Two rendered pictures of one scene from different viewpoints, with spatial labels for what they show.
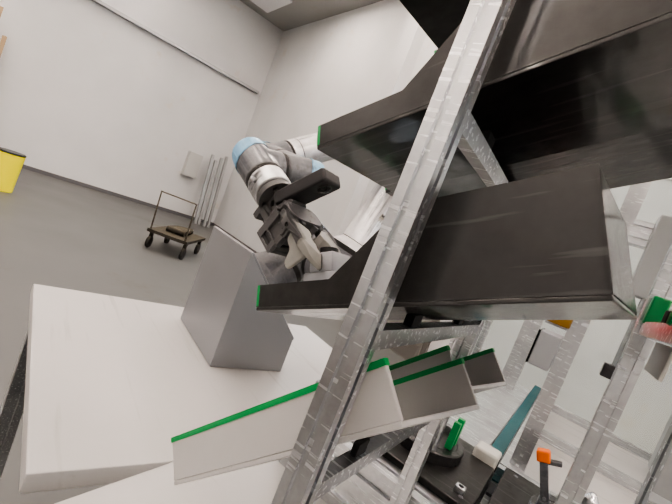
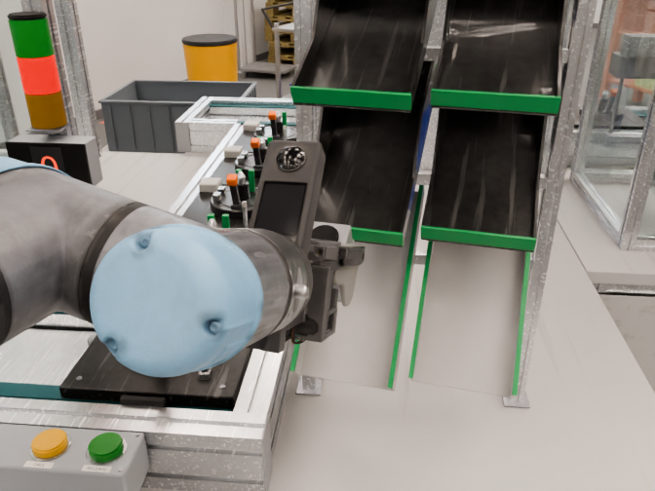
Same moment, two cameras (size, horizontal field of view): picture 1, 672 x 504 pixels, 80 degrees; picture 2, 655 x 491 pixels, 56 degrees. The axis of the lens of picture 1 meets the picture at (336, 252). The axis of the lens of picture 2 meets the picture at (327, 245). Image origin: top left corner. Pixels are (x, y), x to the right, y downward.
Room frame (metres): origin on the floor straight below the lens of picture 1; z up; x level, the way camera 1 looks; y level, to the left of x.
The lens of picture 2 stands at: (0.87, 0.51, 1.52)
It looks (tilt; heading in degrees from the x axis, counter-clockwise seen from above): 27 degrees down; 243
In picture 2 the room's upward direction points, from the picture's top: straight up
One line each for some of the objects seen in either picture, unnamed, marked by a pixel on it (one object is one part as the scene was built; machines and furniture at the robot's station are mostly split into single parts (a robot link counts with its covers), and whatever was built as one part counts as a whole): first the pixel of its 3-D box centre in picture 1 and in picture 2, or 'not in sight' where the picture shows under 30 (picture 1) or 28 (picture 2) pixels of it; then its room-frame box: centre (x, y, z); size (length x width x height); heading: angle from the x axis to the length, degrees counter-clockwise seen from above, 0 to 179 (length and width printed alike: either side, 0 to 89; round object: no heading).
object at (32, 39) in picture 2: not in sight; (31, 36); (0.83, -0.48, 1.39); 0.05 x 0.05 x 0.05
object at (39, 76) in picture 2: not in sight; (39, 73); (0.83, -0.48, 1.34); 0.05 x 0.05 x 0.05
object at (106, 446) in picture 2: not in sight; (106, 449); (0.86, -0.11, 0.96); 0.04 x 0.04 x 0.02
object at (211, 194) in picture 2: not in sight; (241, 188); (0.46, -0.70, 1.01); 0.24 x 0.24 x 0.13; 58
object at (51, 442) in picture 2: not in sight; (50, 445); (0.92, -0.15, 0.96); 0.04 x 0.04 x 0.02
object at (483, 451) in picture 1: (485, 458); not in sight; (0.76, -0.42, 0.97); 0.05 x 0.05 x 0.04; 58
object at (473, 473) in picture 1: (422, 445); (173, 344); (0.73, -0.28, 0.96); 0.24 x 0.24 x 0.02; 58
